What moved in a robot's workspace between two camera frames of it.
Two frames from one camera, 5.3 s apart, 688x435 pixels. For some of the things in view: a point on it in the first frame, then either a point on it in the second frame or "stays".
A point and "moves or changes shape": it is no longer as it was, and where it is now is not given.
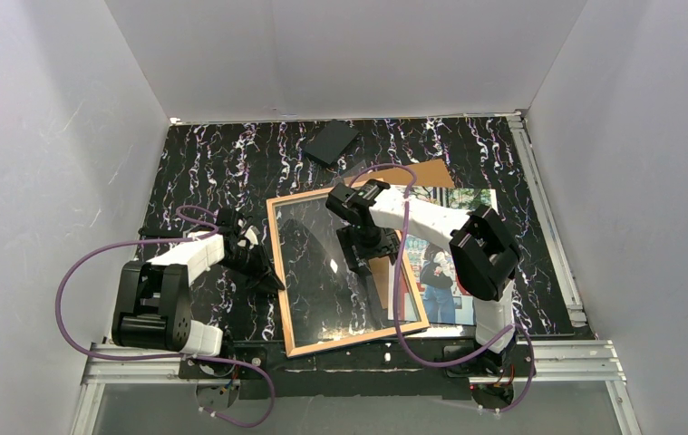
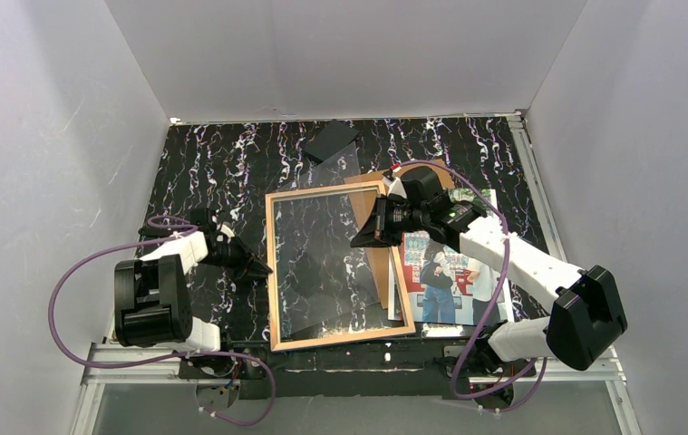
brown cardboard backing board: x=428 y=174 stays
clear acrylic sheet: x=326 y=298 moves or changes shape
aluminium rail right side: x=558 y=257 stays
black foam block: x=330 y=141 stays
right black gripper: x=369 y=251 → x=382 y=220
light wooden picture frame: x=422 y=322 moves or changes shape
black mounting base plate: x=405 y=367 stays
